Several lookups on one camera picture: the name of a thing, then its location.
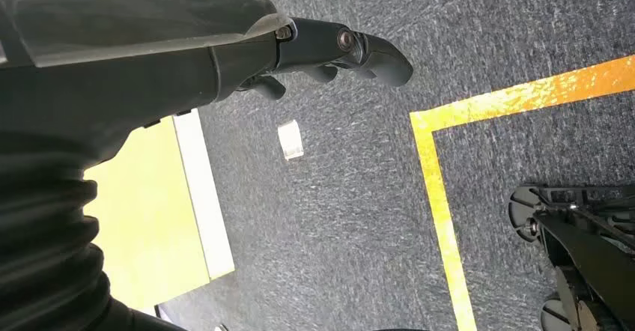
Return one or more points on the yellow floor tape line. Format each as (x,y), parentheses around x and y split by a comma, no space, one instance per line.
(441,170)

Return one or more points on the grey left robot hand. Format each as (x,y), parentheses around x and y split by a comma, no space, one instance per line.
(129,56)

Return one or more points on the ribbed grey left arm sleeve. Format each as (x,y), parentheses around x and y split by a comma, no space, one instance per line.
(44,239)

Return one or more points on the small white paper scrap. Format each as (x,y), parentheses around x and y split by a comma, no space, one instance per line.
(290,139)

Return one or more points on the yellow desk with white edge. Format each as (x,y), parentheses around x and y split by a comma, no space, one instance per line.
(149,209)

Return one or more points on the black robot wheeled base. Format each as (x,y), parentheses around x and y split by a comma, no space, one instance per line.
(580,254)

